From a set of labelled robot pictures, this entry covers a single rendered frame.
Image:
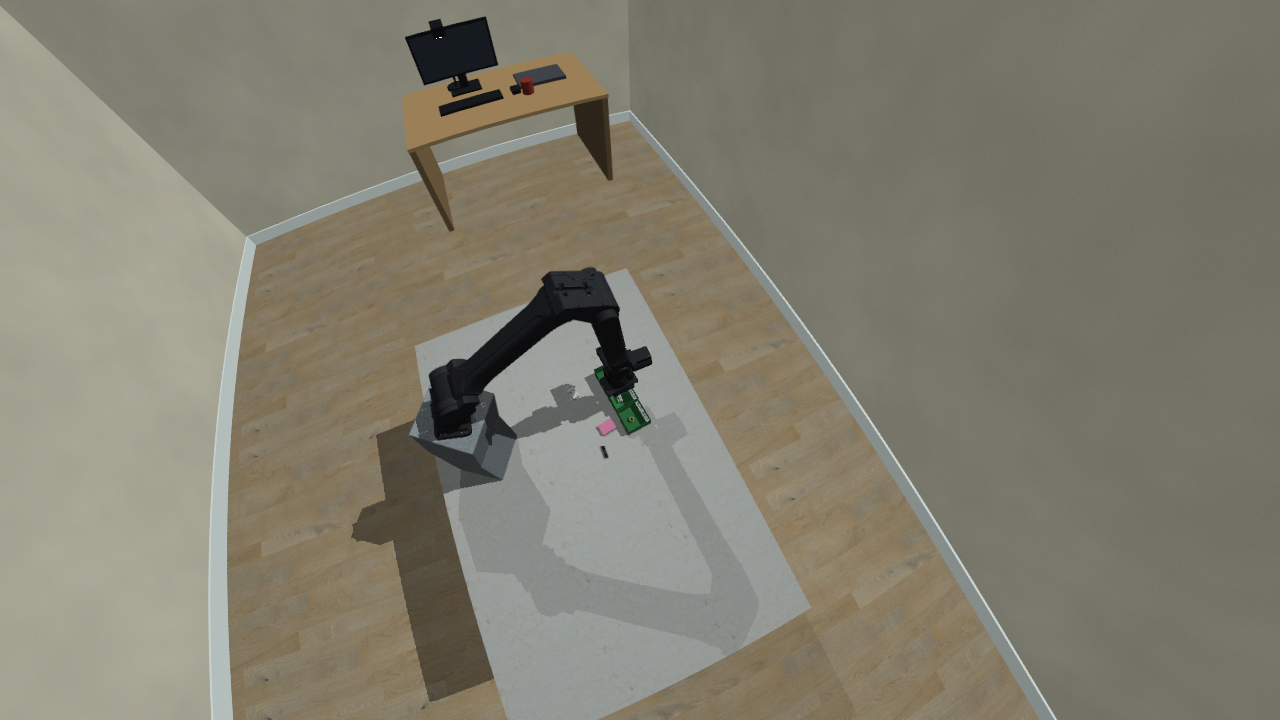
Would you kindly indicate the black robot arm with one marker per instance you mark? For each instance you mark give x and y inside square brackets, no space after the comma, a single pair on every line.
[564,295]

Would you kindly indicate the green rack of bins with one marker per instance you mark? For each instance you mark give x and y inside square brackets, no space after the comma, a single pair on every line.
[630,407]

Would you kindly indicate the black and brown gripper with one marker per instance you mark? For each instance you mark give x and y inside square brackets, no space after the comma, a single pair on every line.
[616,387]

